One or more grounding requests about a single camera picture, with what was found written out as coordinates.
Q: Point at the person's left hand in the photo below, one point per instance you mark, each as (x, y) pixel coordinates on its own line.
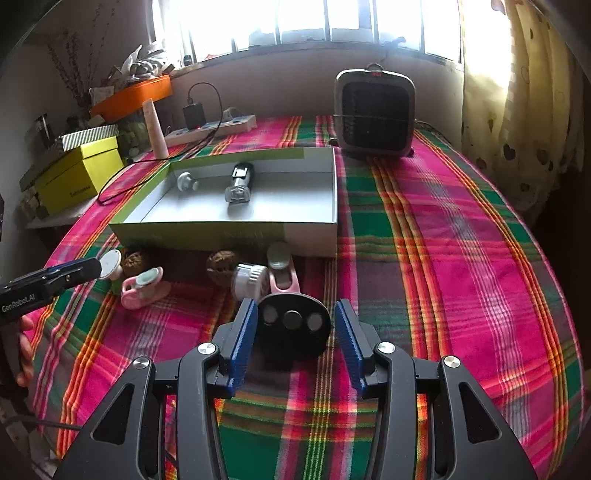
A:
(27, 364)

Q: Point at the orange box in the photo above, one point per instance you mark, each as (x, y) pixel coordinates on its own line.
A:
(131, 97)

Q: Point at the black flashlight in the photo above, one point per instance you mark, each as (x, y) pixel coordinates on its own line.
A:
(238, 182)

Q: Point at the pink handheld tool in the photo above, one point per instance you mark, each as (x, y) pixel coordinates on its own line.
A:
(282, 277)
(141, 290)

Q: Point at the green glass jar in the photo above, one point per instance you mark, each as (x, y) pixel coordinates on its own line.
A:
(134, 136)

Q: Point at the dried branches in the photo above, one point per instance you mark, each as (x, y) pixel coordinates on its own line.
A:
(69, 74)

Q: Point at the plaid blanket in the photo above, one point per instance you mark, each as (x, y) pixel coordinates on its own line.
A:
(452, 277)

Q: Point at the white plastic jar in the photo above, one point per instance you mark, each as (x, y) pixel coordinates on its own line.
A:
(249, 282)

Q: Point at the green and white spool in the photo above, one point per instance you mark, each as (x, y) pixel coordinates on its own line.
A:
(110, 265)

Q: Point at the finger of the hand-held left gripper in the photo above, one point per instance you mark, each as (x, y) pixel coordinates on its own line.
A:
(76, 273)

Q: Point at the grey space heater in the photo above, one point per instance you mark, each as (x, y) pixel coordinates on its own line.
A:
(375, 113)

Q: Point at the black charger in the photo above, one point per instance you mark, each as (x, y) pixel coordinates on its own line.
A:
(194, 115)

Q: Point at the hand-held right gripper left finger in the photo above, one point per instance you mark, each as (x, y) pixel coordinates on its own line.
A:
(244, 353)

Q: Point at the black disc with round holes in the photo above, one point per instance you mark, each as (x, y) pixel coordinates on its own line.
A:
(295, 344)

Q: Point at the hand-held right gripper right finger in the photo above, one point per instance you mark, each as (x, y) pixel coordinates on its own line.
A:
(348, 353)

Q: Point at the green and white cardboard box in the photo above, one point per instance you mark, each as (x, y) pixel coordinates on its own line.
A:
(286, 203)

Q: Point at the pink cosmetic tube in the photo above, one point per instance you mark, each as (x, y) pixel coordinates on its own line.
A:
(157, 131)

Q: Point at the patterned yellow curtain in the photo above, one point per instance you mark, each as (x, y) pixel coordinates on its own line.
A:
(526, 106)

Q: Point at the yellow cardboard box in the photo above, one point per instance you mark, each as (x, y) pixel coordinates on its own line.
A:
(69, 177)

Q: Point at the green striped box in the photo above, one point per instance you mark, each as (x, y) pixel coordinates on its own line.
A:
(85, 136)

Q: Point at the brown walnut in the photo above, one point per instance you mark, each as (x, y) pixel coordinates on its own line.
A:
(220, 267)
(136, 263)

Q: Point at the white side table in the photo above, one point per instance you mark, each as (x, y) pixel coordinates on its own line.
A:
(60, 218)

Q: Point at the small white knob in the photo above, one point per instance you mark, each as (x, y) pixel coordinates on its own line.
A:
(186, 181)

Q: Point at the pale dried flowers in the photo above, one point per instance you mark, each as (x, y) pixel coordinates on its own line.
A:
(143, 64)

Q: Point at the white plug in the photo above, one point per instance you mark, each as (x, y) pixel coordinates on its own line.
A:
(231, 112)

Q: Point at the white power strip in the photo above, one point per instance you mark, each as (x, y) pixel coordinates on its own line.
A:
(231, 124)

